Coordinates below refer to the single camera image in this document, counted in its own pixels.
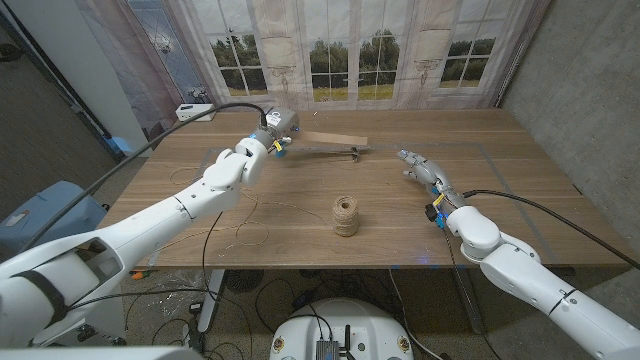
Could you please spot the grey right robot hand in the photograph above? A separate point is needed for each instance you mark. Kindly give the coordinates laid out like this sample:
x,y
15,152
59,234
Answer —
x,y
432,175

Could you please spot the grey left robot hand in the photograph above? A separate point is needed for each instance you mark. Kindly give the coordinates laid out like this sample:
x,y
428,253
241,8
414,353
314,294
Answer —
x,y
277,125

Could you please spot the jute twine spool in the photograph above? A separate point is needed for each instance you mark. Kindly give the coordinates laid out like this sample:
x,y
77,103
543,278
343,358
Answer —
x,y
345,217

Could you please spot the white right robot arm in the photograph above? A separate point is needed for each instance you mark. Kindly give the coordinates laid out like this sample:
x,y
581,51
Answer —
x,y
525,280

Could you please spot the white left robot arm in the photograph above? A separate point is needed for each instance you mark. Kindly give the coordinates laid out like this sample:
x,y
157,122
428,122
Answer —
x,y
150,225

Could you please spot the small blue cup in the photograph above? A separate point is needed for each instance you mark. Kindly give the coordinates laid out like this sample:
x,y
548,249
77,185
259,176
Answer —
x,y
281,153

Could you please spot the white power strip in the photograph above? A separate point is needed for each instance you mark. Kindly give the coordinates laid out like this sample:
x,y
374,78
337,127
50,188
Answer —
x,y
190,114

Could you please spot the printed window backdrop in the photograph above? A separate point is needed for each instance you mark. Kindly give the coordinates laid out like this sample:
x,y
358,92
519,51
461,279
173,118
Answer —
x,y
350,30

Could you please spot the grey table leg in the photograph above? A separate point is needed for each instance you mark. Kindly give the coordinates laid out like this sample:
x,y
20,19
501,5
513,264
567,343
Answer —
x,y
467,300

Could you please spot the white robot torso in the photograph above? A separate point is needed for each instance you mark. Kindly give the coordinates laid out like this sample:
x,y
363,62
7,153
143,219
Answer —
x,y
345,315

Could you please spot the white table leg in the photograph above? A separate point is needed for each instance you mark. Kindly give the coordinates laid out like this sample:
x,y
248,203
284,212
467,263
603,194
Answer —
x,y
210,300

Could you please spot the small orange floor object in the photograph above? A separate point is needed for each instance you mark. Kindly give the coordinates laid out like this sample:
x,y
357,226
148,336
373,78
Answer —
x,y
140,274

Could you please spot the blue plastic bin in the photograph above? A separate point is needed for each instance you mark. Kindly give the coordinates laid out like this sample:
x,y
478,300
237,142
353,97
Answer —
x,y
75,222

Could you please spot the black door frame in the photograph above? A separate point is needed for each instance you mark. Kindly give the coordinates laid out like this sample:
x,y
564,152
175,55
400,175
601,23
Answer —
x,y
50,75

